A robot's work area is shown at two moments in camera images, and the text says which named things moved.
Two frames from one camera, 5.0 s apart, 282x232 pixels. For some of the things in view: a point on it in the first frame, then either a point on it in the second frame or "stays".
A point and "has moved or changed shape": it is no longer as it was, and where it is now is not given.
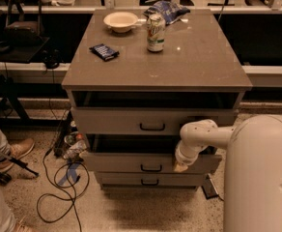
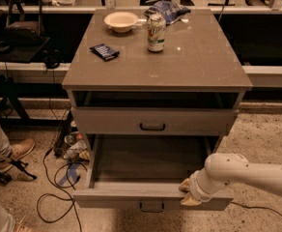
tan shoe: x=17 y=149 stays
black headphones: x=52 y=58 stays
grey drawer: x=141 y=154 has moved or changed shape
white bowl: x=123 y=21 stays
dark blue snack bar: x=104 y=52 stays
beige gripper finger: x=181 y=167 → x=189 y=200
